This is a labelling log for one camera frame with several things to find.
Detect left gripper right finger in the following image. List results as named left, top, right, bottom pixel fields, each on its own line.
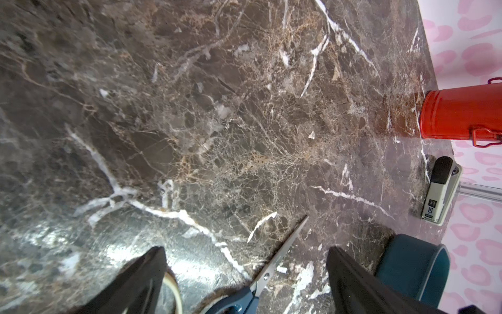
left=326, top=247, right=442, bottom=313

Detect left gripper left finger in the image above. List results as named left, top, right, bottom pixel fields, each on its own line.
left=76, top=246, right=167, bottom=313

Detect teal storage box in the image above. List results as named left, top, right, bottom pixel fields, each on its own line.
left=375, top=234, right=450, bottom=308

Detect grey stapler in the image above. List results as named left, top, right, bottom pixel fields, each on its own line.
left=421, top=156, right=463, bottom=226

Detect red pen holder cup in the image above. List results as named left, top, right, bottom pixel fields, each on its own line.
left=419, top=77, right=501, bottom=149

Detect cream handled scissors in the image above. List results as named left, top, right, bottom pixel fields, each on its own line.
left=163, top=272, right=183, bottom=314

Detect blue handled scissors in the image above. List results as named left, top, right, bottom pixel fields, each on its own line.
left=205, top=216, right=309, bottom=314

